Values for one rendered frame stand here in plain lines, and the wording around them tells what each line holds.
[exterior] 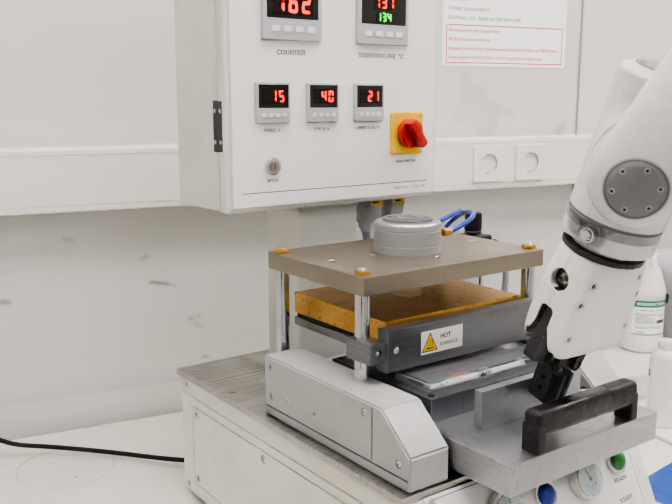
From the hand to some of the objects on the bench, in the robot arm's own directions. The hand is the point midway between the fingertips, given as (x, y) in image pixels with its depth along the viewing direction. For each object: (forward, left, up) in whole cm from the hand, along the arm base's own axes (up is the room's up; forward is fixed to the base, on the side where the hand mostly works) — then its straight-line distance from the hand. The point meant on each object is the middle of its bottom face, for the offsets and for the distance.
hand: (550, 382), depth 82 cm
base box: (+20, 0, -27) cm, 33 cm away
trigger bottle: (+46, -76, -26) cm, 93 cm away
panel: (-8, 0, -25) cm, 26 cm away
